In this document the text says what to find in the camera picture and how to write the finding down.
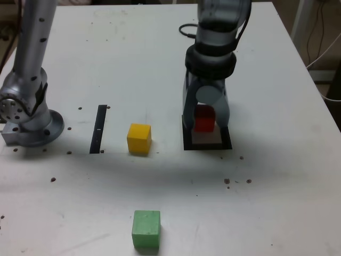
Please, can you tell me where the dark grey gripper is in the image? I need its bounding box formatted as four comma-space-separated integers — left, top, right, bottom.
182, 70, 231, 132

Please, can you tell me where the red cube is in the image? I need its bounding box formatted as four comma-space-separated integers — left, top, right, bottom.
193, 105, 216, 133

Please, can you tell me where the yellow cube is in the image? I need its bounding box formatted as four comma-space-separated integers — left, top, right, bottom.
126, 123, 152, 155

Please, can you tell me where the green cube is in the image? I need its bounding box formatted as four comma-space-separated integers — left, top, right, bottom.
131, 210, 162, 250

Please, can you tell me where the black tape square outline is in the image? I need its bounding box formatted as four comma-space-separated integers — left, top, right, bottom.
182, 114, 233, 151

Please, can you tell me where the black tape strip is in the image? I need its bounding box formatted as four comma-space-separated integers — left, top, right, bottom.
89, 105, 108, 155

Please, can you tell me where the thin black background cable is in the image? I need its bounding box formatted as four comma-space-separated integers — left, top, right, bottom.
305, 0, 325, 66

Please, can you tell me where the white metal frame post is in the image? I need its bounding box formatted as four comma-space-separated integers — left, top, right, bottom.
290, 0, 312, 50

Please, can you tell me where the white background cable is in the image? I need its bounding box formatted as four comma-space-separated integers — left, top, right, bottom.
305, 33, 341, 102

